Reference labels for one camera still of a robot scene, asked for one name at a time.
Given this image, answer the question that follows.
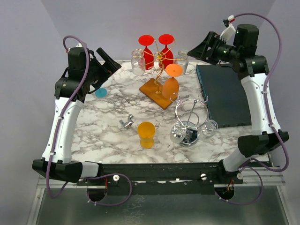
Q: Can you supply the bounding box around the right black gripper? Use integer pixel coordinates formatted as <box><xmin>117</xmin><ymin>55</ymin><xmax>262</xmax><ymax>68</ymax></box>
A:
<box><xmin>187</xmin><ymin>31</ymin><xmax>240</xmax><ymax>66</ymax></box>

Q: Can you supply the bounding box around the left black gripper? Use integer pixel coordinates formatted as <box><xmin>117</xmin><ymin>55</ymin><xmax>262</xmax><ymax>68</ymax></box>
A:
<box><xmin>84</xmin><ymin>48</ymin><xmax>120</xmax><ymax>88</ymax></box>

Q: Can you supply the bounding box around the orange wine glass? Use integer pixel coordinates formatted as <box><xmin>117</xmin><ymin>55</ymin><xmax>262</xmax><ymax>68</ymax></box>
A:
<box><xmin>162</xmin><ymin>63</ymin><xmax>183</xmax><ymax>101</ymax></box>

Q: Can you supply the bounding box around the yellow wine glass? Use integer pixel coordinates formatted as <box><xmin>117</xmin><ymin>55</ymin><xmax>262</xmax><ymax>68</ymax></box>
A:
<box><xmin>137</xmin><ymin>122</ymin><xmax>156</xmax><ymax>149</ymax></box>

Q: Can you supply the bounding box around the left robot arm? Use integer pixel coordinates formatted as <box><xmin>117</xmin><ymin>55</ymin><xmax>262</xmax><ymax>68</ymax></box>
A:
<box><xmin>32</xmin><ymin>47</ymin><xmax>121</xmax><ymax>185</ymax></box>

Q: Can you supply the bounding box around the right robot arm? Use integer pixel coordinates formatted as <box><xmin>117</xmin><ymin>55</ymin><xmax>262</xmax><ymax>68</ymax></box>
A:
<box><xmin>187</xmin><ymin>24</ymin><xmax>289</xmax><ymax>184</ymax></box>

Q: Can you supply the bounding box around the right clear wine glass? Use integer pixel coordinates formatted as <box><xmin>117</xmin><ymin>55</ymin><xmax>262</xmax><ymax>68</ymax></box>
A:
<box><xmin>176</xmin><ymin>50</ymin><xmax>188</xmax><ymax>75</ymax></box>

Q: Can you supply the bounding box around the clear wine glass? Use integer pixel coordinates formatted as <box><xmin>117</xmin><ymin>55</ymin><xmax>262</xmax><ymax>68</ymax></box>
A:
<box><xmin>176</xmin><ymin>50</ymin><xmax>188</xmax><ymax>75</ymax></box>
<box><xmin>131</xmin><ymin>50</ymin><xmax>146</xmax><ymax>75</ymax></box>

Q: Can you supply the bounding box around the left clear wine glass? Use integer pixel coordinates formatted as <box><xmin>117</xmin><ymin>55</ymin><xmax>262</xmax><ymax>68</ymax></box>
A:
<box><xmin>131</xmin><ymin>50</ymin><xmax>146</xmax><ymax>75</ymax></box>

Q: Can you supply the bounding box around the blue wine glass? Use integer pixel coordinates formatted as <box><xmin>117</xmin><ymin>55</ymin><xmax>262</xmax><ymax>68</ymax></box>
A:
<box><xmin>95</xmin><ymin>88</ymin><xmax>107</xmax><ymax>98</ymax></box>

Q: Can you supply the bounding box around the right red wine glass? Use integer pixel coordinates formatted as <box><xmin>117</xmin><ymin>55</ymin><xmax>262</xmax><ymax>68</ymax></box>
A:
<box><xmin>158</xmin><ymin>34</ymin><xmax>174</xmax><ymax>68</ymax></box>

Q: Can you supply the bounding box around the red wine glass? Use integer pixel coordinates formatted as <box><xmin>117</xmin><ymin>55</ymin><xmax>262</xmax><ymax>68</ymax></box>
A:
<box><xmin>158</xmin><ymin>34</ymin><xmax>174</xmax><ymax>68</ymax></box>
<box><xmin>138</xmin><ymin>35</ymin><xmax>154</xmax><ymax>70</ymax></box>

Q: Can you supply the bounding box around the left red wine glass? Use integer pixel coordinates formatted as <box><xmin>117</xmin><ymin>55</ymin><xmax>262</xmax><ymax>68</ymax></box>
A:
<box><xmin>138</xmin><ymin>35</ymin><xmax>154</xmax><ymax>70</ymax></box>

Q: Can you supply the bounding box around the white cylinder fitting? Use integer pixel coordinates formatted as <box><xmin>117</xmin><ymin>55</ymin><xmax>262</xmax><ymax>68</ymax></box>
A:
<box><xmin>131</xmin><ymin>123</ymin><xmax>139</xmax><ymax>131</ymax></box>

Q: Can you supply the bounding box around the gold wire wine glass rack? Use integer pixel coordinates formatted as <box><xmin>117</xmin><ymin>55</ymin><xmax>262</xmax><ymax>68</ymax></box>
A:
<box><xmin>139</xmin><ymin>39</ymin><xmax>176</xmax><ymax>110</ymax></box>

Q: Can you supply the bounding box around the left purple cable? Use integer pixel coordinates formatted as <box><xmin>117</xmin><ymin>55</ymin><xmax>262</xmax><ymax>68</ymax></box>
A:
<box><xmin>45</xmin><ymin>35</ymin><xmax>133</xmax><ymax>207</ymax></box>

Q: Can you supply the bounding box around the purple cable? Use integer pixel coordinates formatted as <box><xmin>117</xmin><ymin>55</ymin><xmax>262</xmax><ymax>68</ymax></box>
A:
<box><xmin>220</xmin><ymin>13</ymin><xmax>290</xmax><ymax>206</ymax></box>
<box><xmin>45</xmin><ymin>35</ymin><xmax>133</xmax><ymax>207</ymax></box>

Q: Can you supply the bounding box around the chrome wire glass rack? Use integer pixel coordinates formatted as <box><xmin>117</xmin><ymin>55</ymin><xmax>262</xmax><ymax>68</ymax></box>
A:
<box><xmin>173</xmin><ymin>94</ymin><xmax>209</xmax><ymax>147</ymax></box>

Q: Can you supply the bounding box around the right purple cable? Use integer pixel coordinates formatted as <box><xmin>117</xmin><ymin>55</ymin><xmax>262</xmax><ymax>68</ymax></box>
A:
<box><xmin>220</xmin><ymin>13</ymin><xmax>290</xmax><ymax>206</ymax></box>

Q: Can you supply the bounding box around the aluminium rail frame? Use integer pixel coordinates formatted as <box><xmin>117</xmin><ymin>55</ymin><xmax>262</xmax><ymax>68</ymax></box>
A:
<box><xmin>25</xmin><ymin>164</ymin><xmax>293</xmax><ymax>225</ymax></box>

